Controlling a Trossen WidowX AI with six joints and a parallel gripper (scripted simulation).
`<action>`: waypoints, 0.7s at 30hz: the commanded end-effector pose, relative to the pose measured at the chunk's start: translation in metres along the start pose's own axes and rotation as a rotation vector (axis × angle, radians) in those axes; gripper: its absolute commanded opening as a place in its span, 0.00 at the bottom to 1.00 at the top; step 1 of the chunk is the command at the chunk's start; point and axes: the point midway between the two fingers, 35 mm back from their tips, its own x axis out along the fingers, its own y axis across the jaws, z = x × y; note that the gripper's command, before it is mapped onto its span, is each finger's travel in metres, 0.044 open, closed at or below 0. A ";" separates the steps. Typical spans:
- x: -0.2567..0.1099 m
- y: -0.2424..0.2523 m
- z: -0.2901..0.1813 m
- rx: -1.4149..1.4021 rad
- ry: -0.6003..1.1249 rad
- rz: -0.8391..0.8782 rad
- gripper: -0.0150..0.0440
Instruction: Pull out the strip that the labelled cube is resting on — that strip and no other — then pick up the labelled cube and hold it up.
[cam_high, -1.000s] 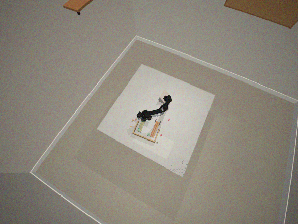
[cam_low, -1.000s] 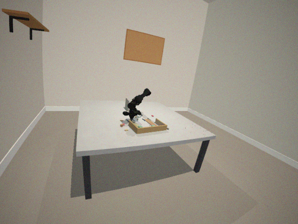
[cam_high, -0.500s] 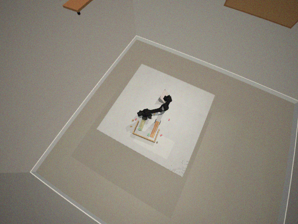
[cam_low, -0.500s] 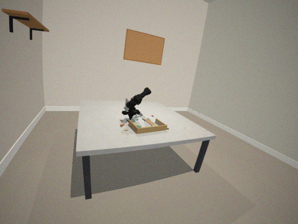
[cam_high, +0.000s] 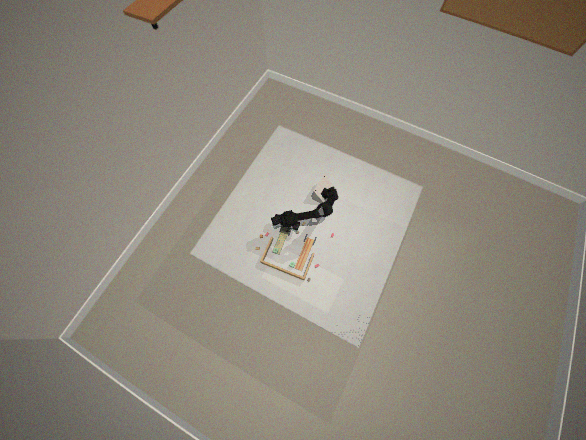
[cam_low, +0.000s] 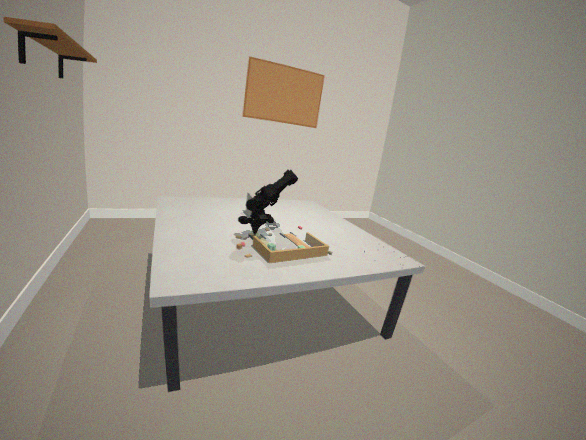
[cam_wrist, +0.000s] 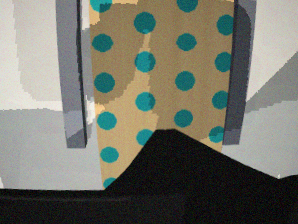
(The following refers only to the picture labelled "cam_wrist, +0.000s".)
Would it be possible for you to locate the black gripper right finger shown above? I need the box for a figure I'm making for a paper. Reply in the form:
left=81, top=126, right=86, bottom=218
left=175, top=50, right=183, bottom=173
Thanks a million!
left=166, top=128, right=298, bottom=224

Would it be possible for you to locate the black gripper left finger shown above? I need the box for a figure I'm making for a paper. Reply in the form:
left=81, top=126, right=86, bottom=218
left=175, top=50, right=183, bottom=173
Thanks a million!
left=0, top=129, right=186, bottom=224

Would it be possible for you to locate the tan strip with teal polka dots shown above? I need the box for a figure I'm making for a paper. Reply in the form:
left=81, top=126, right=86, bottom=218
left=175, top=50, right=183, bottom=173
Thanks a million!
left=88, top=0, right=234, bottom=189

